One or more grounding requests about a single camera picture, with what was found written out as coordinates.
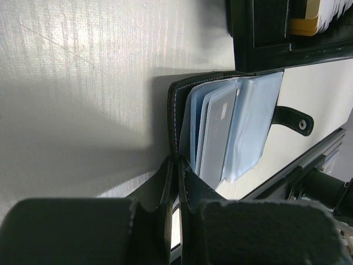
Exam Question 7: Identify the white cards in tray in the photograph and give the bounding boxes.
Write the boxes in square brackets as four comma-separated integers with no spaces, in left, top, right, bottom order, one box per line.
[289,0,352,36]

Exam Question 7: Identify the black leather card holder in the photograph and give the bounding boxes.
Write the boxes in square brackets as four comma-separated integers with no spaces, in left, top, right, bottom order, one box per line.
[167,70,315,184]

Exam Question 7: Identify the black plastic card tray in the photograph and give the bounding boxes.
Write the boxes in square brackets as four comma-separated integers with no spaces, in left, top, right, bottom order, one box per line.
[226,1,352,73]

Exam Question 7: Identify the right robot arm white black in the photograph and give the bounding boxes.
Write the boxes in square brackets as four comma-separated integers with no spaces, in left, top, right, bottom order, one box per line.
[285,155,352,226]

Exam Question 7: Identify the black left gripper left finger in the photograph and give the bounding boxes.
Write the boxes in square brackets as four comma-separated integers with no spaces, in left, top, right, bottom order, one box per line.
[0,155,174,265]

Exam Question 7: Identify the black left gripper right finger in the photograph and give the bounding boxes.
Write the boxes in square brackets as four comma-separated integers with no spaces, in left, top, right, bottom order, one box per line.
[178,157,348,265]

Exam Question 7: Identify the aluminium front frame rail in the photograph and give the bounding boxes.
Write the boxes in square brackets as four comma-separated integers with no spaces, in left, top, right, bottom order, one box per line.
[243,128,346,200]

